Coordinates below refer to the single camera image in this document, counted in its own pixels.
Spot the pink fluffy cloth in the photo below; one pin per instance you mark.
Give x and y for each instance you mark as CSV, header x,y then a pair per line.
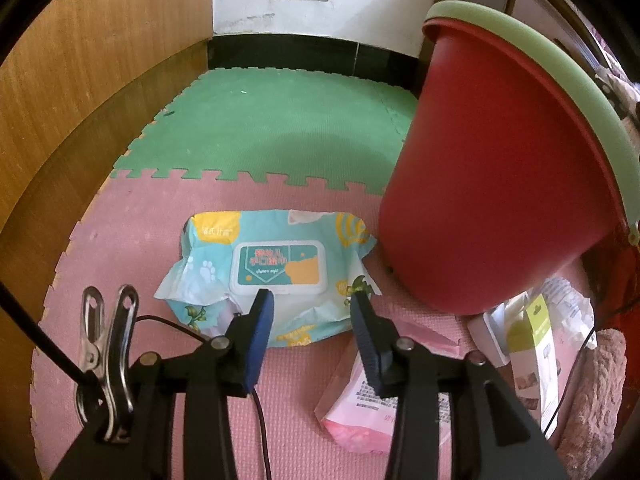
x,y
595,400

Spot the teal wet wipes packet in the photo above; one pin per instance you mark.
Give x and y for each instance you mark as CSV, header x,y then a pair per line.
x,y
280,260

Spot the pink tissue packet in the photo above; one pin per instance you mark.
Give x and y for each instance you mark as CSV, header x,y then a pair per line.
x,y
350,410

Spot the white cardboard box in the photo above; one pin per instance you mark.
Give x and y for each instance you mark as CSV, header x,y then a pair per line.
x,y
487,335

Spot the red bucket green rim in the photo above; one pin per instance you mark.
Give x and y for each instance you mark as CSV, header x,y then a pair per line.
x,y
475,160

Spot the metal spring clip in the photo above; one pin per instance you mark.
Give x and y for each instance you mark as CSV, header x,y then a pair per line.
x,y
120,340

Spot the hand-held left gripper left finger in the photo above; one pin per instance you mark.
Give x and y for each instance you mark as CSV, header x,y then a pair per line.
x,y
260,320

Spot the green foam mat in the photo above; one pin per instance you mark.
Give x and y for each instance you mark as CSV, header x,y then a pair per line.
x,y
275,125

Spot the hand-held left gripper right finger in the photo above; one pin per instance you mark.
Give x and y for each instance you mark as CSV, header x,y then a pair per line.
x,y
365,340

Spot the wooden wardrobe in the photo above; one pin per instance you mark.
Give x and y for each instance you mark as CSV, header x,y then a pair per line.
x,y
100,85

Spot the white green selfie stick box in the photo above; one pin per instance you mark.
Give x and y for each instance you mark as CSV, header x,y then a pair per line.
x,y
535,345

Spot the pink foam mat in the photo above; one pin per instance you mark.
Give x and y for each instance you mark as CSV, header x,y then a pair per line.
x,y
125,240

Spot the crumpled white plastic bag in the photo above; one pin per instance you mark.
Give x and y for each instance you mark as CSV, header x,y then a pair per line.
x,y
570,305

